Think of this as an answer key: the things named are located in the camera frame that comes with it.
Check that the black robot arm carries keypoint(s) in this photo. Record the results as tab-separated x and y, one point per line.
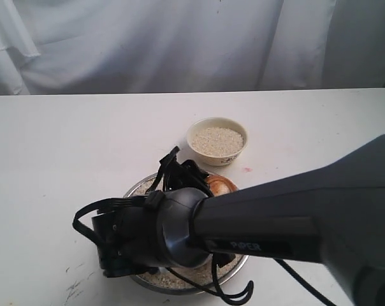
333	215

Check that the large steel rice plate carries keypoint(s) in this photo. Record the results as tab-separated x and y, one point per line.
165	282

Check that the small cream ceramic bowl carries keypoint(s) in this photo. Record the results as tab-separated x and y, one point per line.
217	141

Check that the white backdrop cloth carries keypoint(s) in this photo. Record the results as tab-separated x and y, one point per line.
105	47

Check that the brown wooden cup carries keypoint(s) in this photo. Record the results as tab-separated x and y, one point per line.
220	185

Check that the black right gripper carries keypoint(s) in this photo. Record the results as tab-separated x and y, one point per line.
178	176

